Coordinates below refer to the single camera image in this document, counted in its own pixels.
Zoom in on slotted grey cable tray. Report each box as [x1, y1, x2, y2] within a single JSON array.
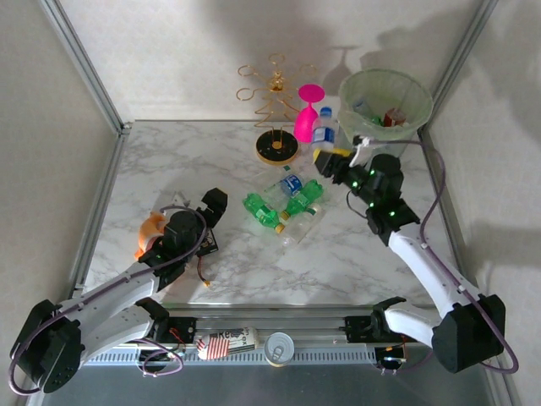
[[84, 347, 377, 365]]

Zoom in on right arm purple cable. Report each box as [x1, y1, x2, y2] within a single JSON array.
[[357, 138, 520, 376]]

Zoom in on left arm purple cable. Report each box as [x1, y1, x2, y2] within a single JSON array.
[[7, 205, 208, 397]]

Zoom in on orange plush toy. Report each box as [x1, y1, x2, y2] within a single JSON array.
[[134, 211, 167, 260]]

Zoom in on tin can with pull tab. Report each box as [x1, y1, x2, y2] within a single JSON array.
[[263, 332, 296, 369]]

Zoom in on aluminium table side rail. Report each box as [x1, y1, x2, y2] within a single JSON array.
[[69, 124, 132, 297], [420, 126, 494, 316]]

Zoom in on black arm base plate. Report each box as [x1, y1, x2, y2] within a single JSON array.
[[344, 315, 423, 343], [143, 315, 199, 346]]

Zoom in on battery lead with yellow plug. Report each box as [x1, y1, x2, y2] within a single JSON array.
[[196, 255, 213, 289]]

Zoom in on clear bottle blue label blue cap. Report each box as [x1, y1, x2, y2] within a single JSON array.
[[311, 106, 340, 150]]

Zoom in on grey metal waste bin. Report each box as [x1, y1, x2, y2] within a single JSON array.
[[340, 126, 419, 161]]

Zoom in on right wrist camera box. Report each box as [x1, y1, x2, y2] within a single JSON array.
[[350, 134, 380, 166]]

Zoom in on gold wire glass rack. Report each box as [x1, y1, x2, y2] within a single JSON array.
[[236, 52, 318, 166]]

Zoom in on pink plastic wine glass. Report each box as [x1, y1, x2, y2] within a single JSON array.
[[294, 83, 326, 144]]

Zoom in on bottle with red yellow label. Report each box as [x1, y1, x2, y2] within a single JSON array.
[[383, 107, 407, 129]]

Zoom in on clear bottle dark blue label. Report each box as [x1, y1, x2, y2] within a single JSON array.
[[264, 172, 306, 199]]

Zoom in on striped popcorn box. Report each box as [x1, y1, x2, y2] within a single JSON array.
[[194, 326, 259, 362]]

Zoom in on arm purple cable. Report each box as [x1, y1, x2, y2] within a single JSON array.
[[357, 138, 520, 376], [7, 205, 208, 397]]

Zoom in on aluminium front mounting rail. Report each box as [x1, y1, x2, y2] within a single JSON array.
[[139, 310, 502, 350]]

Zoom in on aluminium frame upright post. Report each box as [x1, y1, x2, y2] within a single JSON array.
[[37, 0, 134, 136], [418, 0, 502, 134]]

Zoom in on small controller circuit board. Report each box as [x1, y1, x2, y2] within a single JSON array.
[[374, 344, 407, 370], [137, 347, 187, 370]]

